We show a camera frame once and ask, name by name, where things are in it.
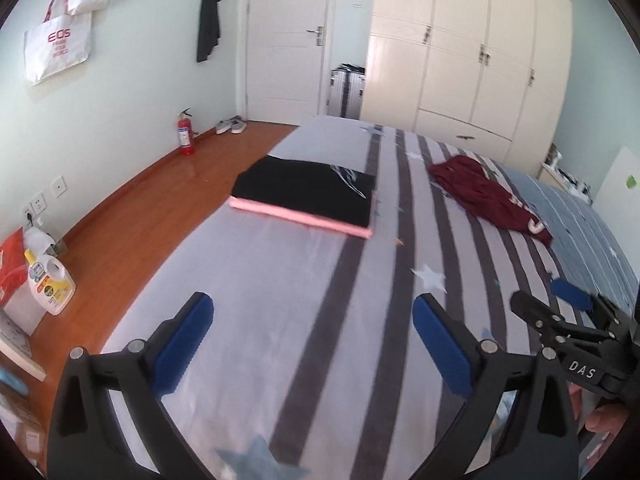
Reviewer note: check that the pink folded garment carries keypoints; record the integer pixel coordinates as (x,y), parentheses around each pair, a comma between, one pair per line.
(300,217)

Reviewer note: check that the black hanging garment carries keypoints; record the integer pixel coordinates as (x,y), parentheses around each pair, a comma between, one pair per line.
(209,15)

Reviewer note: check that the red fire extinguisher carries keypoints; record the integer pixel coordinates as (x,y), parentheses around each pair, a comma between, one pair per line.
(185,135)

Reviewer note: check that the black printed T-shirt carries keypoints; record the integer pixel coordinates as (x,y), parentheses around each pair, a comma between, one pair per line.
(300,190)

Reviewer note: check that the person's right hand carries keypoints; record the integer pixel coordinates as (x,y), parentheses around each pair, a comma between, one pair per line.
(607,417)

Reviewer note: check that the maroon garment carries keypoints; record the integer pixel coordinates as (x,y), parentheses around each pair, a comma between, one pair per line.
(480,195)

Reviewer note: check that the cream bedside table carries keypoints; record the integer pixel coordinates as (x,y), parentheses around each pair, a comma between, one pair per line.
(552,177)

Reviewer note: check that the cream wardrobe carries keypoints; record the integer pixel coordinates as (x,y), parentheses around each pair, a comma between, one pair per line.
(450,60)

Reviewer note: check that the grey sneaker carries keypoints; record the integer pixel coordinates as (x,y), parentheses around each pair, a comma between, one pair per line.
(240,125)
(224,126)

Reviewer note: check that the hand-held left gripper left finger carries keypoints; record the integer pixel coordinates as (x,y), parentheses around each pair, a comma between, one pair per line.
(182,340)

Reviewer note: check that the white flat panel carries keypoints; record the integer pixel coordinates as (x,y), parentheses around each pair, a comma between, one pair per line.
(25,360)

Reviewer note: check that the white door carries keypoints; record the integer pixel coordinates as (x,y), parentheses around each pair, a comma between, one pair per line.
(285,60)

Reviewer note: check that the white yellow detergent bottle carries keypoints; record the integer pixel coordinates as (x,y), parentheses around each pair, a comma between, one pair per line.
(50,285)

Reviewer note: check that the white wall outlet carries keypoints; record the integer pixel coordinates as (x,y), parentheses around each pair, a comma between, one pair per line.
(38,205)
(28,216)

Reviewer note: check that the bed with striped sheet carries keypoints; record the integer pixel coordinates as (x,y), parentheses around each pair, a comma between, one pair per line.
(300,285)

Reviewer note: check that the silver suitcase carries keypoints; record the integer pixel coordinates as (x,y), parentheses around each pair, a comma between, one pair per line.
(345,92)

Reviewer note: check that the cardboard box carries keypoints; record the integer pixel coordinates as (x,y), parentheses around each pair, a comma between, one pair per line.
(22,435)

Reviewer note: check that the white tote bag red print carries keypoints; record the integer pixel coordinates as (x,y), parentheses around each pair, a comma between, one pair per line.
(55,45)

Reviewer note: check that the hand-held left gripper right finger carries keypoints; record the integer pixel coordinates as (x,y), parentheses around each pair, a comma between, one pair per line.
(442,345)

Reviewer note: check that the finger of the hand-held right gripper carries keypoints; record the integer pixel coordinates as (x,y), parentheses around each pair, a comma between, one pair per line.
(570,292)
(530,307)

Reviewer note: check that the white board with green stickers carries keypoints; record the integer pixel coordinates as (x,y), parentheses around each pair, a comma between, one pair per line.
(617,195)

